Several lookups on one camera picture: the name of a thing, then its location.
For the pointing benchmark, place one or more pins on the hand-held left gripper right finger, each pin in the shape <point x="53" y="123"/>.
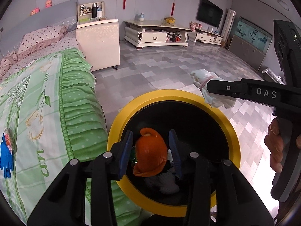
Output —
<point x="176" y="155"/>

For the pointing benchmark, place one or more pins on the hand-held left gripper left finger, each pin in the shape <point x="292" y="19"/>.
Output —
<point x="125" y="155"/>

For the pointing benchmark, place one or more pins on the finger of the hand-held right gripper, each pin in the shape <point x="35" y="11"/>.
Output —
<point x="247" y="90"/>

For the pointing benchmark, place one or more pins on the orange peel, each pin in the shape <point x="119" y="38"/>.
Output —
<point x="150" y="150"/>

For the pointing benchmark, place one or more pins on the pale cloth bundle pink band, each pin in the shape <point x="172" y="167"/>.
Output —
<point x="202" y="77"/>

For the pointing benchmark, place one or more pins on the yellow rimmed black bin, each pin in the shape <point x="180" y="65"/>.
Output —
<point x="164" y="94"/>

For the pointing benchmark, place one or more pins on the person's right hand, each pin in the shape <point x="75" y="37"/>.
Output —
<point x="274" y="141"/>

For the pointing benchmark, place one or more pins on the silver foil roll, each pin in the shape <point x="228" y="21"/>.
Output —
<point x="274" y="75"/>

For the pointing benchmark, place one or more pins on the white knotted cloth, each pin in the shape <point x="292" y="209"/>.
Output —
<point x="169" y="183"/>

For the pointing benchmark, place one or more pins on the fish tank on grey cabinet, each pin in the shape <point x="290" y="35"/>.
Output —
<point x="251" y="44"/>

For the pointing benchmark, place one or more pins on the white standing air conditioner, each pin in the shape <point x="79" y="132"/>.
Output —
<point x="229" y="26"/>

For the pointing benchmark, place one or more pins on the long cream television cabinet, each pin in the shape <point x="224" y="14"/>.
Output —
<point x="207" y="36"/>

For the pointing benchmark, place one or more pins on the round ceiling light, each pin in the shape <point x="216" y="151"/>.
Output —
<point x="283" y="5"/>

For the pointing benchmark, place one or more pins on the green floral bedsheet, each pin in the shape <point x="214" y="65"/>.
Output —
<point x="58" y="110"/>

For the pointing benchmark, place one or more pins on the yellow toy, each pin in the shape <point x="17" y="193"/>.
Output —
<point x="169" y="21"/>

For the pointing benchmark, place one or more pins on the cream television cabinet with drawer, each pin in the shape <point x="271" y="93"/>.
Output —
<point x="152" y="36"/>

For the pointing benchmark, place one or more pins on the cream bedside cabinet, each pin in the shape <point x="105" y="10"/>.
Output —
<point x="98" y="44"/>

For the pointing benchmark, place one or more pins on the orange snack packet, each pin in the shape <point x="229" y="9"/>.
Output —
<point x="10" y="142"/>

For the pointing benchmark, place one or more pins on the blue glove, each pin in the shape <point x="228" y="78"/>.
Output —
<point x="6" y="155"/>

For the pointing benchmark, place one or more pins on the blue white baby bottle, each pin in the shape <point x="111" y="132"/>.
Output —
<point x="142" y="17"/>

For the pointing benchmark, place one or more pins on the pink polka dot pillow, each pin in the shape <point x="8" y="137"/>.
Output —
<point x="44" y="40"/>

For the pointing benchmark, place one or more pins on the black thermos bottle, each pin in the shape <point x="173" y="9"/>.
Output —
<point x="94" y="10"/>

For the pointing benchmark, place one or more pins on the pink polka dot quilt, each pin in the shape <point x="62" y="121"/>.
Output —
<point x="7" y="63"/>

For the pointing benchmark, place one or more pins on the grey bed headboard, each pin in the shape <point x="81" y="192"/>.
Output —
<point x="35" y="21"/>

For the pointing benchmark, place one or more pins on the pink plush toy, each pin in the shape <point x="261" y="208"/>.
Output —
<point x="34" y="11"/>
<point x="49" y="3"/>

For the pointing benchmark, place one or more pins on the wall mounted television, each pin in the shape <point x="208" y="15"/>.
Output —
<point x="209" y="13"/>

